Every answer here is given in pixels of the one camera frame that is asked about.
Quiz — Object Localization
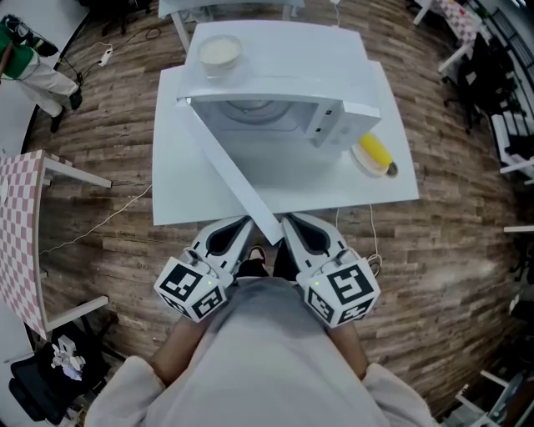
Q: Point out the white floor cable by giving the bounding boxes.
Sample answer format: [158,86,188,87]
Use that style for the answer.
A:
[39,183,154,256]

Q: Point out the cream round plate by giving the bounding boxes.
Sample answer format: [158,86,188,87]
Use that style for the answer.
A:
[350,143,394,180]

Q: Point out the yellow corn cob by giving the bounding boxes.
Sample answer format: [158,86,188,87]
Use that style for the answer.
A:
[359,132,394,168]

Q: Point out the person's left forearm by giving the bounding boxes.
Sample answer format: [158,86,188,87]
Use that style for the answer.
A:
[150,316,209,387]

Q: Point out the pink checkered table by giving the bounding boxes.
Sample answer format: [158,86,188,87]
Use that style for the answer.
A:
[412,0,491,84]
[0,149,113,339]

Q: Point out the white gadget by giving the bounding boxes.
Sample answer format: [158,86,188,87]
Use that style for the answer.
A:
[49,337,88,381]

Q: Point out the glass microwave turntable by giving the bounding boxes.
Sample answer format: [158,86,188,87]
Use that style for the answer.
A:
[219,99,294,127]

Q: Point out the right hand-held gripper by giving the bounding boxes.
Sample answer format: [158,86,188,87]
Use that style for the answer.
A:
[281,212,381,327]

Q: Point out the person's right forearm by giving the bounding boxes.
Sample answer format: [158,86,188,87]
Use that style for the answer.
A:
[327,323,370,381]

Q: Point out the white bowl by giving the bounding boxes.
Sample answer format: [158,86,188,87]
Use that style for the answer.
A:
[198,34,244,78]

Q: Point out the white shelf rack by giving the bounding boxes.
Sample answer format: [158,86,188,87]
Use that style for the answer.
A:
[490,111,534,185]

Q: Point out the person's white shirt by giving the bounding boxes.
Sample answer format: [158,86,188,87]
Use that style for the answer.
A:
[85,277,440,427]

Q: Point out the person's black trousers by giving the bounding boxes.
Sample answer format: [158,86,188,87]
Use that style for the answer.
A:
[237,239,300,289]

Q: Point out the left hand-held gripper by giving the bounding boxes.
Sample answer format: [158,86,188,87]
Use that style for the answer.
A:
[153,215,255,324]

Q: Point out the black office chair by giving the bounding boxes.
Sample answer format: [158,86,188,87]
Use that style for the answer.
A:
[78,0,154,37]
[8,314,126,426]
[441,33,502,135]

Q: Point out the white microwave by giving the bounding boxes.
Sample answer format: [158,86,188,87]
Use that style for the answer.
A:
[177,20,383,150]

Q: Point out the white microwave door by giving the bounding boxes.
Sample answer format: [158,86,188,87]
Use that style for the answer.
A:
[174,96,285,246]

